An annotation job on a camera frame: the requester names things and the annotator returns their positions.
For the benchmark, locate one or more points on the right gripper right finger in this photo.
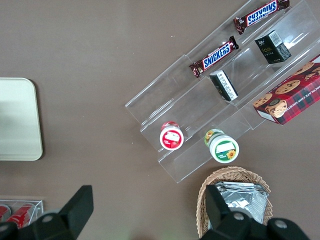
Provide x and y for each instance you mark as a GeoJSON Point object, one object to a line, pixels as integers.
{"type": "Point", "coordinates": [220, 212]}

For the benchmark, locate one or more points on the beige serving tray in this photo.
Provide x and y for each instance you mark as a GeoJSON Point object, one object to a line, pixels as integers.
{"type": "Point", "coordinates": [17, 117]}

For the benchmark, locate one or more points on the silver foil packets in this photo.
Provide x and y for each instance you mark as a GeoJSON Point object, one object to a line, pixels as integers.
{"type": "Point", "coordinates": [245, 200]}

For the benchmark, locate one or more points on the clear acrylic stepped shelf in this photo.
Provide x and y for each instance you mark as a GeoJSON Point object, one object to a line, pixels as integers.
{"type": "Point", "coordinates": [200, 100]}

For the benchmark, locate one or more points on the small black carton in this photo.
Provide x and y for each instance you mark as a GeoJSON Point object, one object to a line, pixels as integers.
{"type": "Point", "coordinates": [272, 47]}
{"type": "Point", "coordinates": [223, 86]}

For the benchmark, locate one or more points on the clear acrylic bottle rack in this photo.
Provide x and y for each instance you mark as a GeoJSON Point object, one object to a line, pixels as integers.
{"type": "Point", "coordinates": [37, 207]}

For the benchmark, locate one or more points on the red lid yogurt cup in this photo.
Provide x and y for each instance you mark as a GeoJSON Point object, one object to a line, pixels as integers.
{"type": "Point", "coordinates": [171, 137]}

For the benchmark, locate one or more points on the light wicker basket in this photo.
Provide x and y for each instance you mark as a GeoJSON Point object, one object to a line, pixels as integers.
{"type": "Point", "coordinates": [237, 175]}

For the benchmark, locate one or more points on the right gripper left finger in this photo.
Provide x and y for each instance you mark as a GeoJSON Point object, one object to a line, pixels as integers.
{"type": "Point", "coordinates": [72, 212]}

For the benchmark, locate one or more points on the green lid yogurt cup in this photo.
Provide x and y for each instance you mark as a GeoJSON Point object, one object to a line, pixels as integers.
{"type": "Point", "coordinates": [223, 147]}

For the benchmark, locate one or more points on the red tartan cookie box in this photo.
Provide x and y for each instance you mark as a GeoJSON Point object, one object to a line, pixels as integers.
{"type": "Point", "coordinates": [290, 100]}

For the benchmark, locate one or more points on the Snickers bar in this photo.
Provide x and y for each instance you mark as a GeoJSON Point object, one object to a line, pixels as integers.
{"type": "Point", "coordinates": [215, 57]}
{"type": "Point", "coordinates": [261, 15]}

